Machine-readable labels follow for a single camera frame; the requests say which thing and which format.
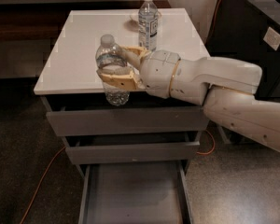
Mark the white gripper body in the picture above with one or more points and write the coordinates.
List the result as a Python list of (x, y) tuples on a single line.
[(158, 73)]

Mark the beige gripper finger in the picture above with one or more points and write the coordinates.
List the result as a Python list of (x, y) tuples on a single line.
[(123, 78), (134, 55)]

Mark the clear bottle red-blue label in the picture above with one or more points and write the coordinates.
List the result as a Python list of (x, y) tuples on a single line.
[(110, 62)]

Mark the grey bottom drawer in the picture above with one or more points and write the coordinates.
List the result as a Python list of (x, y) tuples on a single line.
[(135, 193)]

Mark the grey drawer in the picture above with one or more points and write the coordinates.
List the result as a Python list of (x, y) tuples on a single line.
[(91, 114), (137, 147), (135, 193)]

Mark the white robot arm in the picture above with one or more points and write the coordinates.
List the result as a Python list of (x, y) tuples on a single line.
[(225, 89)]

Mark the clear bottle white cap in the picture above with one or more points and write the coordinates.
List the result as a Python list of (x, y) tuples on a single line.
[(148, 25)]

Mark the grey top drawer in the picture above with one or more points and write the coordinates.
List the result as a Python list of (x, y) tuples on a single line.
[(91, 114)]

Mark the grey middle drawer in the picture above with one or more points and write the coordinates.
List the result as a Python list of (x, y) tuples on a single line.
[(137, 147)]

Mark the dark counter cabinet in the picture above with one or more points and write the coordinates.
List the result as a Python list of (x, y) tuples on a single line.
[(237, 32)]

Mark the dark wooden bench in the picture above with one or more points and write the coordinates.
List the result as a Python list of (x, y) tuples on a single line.
[(46, 20)]

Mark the white wall outlet plate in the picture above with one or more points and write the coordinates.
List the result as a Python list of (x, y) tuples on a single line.
[(272, 38)]

